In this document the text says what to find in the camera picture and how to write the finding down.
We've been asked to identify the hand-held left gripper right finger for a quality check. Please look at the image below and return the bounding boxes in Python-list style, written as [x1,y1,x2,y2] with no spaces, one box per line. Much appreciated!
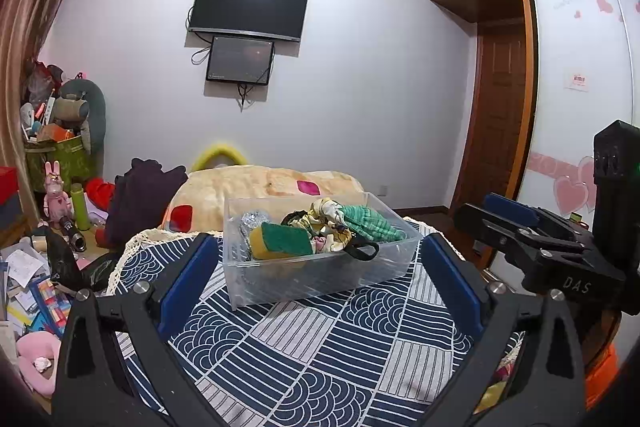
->
[422,232,586,427]

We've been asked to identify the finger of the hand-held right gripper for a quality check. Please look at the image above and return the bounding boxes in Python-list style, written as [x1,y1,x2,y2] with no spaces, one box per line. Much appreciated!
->
[452,203,586,278]
[482,193,593,243]

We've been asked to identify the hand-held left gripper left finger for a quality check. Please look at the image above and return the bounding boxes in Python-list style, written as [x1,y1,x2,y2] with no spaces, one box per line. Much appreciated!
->
[52,232,221,427]

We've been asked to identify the silver steel scourer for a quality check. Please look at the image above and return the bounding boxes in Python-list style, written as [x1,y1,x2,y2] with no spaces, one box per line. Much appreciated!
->
[240,210,273,233]

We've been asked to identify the black trimmed cream bag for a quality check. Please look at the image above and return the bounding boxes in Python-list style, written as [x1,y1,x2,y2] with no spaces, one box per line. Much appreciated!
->
[280,209,381,263]

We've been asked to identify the green knit cloth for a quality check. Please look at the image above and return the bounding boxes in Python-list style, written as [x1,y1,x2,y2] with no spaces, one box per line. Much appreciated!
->
[340,204,405,244]

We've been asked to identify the yellow green sponge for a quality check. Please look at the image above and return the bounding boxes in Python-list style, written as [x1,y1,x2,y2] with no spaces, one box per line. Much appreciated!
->
[249,222,316,263]

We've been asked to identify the clear plastic storage box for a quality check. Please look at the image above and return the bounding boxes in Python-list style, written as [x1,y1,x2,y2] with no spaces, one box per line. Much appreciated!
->
[223,192,421,308]

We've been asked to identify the yellow patterned cloth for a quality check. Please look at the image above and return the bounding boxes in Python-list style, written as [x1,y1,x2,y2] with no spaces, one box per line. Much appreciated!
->
[307,198,353,254]

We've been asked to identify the brown wooden door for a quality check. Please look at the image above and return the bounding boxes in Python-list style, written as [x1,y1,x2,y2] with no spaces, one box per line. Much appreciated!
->
[450,24,531,220]

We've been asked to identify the dark purple garment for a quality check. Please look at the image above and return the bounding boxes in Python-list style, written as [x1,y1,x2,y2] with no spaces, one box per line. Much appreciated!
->
[106,158,190,250]

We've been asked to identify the beige blanket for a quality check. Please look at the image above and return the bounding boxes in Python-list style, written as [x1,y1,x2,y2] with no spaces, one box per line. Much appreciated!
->
[160,164,373,233]

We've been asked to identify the black flashlight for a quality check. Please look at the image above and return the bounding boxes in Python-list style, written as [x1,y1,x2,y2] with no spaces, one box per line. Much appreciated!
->
[60,217,88,253]

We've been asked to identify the black plastic bag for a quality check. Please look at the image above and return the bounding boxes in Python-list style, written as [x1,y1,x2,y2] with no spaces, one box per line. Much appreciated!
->
[42,227,121,293]

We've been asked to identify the orange cloth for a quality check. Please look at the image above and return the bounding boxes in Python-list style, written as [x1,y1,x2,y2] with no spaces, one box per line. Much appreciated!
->
[582,342,631,413]

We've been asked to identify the red cloth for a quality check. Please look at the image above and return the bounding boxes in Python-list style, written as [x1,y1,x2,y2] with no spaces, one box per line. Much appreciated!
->
[84,178,118,212]

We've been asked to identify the green bottle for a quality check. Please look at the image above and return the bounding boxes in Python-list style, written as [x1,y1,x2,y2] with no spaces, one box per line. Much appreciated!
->
[70,183,91,232]

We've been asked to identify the yellow plush cushion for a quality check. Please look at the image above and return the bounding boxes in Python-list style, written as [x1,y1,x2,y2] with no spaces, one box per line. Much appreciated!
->
[192,144,249,172]

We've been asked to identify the blue white patterned cloth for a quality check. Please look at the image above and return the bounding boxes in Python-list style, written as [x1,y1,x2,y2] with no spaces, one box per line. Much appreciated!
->
[107,217,526,427]

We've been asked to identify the pink rabbit toy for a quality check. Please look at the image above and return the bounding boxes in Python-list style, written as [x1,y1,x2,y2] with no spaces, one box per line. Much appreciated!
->
[42,161,73,228]

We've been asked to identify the pile of books and papers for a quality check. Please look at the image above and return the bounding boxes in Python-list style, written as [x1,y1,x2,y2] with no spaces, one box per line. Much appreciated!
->
[0,234,76,343]

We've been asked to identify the pink neck pillow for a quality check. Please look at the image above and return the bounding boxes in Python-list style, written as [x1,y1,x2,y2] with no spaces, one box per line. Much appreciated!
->
[15,332,63,398]

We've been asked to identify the green storage box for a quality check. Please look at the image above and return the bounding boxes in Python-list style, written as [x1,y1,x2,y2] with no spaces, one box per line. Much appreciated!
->
[25,134,98,192]

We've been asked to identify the white sliding wardrobe door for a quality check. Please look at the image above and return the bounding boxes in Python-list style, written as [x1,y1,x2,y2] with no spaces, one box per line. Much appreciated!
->
[487,0,640,288]

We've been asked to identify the gray plush toy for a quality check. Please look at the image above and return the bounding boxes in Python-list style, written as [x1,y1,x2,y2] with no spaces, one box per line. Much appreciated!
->
[55,79,107,155]

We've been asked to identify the red box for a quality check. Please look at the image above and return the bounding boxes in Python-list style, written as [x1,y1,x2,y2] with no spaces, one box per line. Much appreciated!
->
[0,166,21,202]

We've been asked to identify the small black monitor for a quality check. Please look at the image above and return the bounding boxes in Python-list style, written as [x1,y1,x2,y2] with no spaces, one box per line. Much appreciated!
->
[206,35,276,86]

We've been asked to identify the pile of assorted toys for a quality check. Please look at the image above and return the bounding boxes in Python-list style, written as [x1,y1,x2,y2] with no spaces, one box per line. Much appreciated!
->
[20,62,76,142]

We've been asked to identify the large black television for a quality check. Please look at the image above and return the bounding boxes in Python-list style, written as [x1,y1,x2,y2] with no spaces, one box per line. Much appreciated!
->
[188,0,311,44]

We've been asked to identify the brown striped curtain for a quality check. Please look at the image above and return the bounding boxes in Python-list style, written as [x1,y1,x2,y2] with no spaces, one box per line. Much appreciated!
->
[0,0,101,168]

